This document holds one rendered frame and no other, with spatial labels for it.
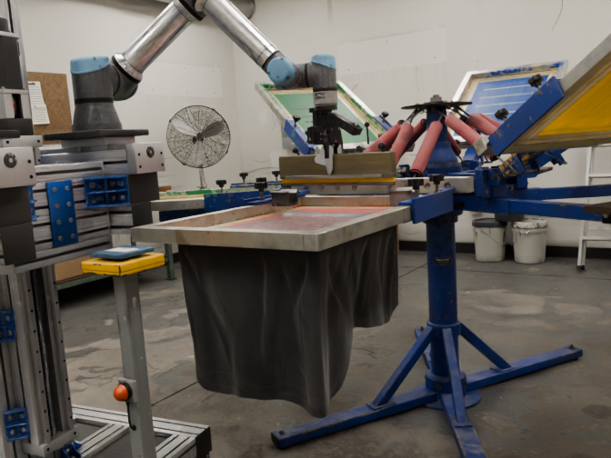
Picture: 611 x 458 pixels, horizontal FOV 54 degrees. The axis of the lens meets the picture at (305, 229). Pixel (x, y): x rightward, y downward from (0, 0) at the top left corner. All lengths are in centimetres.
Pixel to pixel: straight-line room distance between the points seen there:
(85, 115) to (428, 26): 475
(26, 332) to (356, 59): 525
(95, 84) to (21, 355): 82
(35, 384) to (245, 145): 578
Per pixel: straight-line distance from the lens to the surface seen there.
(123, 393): 145
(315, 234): 127
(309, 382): 150
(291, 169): 197
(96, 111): 196
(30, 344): 192
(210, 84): 720
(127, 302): 141
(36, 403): 197
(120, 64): 208
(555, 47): 593
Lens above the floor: 118
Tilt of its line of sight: 8 degrees down
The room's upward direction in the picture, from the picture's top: 4 degrees counter-clockwise
